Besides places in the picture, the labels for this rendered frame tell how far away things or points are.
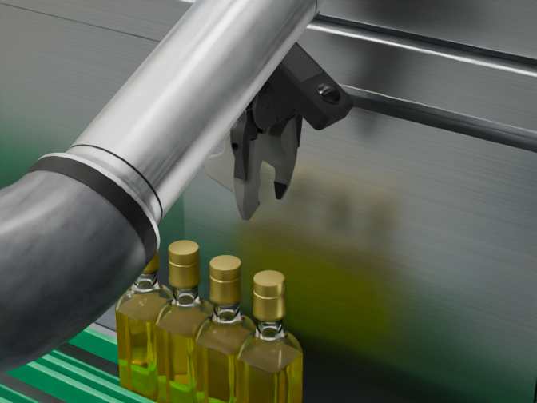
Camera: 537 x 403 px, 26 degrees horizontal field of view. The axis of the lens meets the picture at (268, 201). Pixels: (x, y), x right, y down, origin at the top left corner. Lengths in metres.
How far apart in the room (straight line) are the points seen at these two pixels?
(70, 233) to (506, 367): 0.68
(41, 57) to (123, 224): 0.87
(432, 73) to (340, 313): 0.32
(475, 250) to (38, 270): 0.63
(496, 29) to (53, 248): 0.60
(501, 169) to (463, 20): 0.15
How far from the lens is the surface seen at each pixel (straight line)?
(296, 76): 1.08
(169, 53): 0.79
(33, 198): 0.70
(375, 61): 1.21
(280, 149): 1.17
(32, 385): 1.48
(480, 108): 1.17
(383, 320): 1.32
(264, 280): 1.21
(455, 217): 1.21
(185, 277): 1.28
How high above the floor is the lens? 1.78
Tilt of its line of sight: 27 degrees down
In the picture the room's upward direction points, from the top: straight up
